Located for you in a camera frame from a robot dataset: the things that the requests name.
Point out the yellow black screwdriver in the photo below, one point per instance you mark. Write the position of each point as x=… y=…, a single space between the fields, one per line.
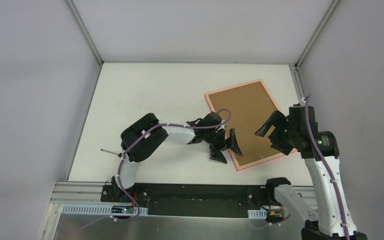
x=110 y=152

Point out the white cable duct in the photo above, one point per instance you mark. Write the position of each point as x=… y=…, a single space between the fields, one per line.
x=257 y=214
x=103 y=210

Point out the left white cable duct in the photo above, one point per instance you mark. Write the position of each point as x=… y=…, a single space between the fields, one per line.
x=103 y=210

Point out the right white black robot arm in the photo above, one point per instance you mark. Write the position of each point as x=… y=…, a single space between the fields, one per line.
x=332 y=220

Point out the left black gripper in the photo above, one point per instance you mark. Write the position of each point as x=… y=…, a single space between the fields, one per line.
x=221 y=144

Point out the right white cable duct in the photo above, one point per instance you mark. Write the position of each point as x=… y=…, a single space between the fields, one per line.
x=257 y=214

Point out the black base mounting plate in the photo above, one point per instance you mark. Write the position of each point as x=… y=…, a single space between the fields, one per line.
x=194 y=200

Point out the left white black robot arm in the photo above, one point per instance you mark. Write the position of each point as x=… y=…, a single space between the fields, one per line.
x=140 y=140

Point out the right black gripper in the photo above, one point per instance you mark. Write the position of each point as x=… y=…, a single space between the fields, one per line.
x=276 y=133

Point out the pink picture frame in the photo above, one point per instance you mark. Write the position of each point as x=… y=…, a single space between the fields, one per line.
x=249 y=105

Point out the aluminium front rail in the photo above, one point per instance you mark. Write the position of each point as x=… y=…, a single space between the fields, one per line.
x=90 y=193

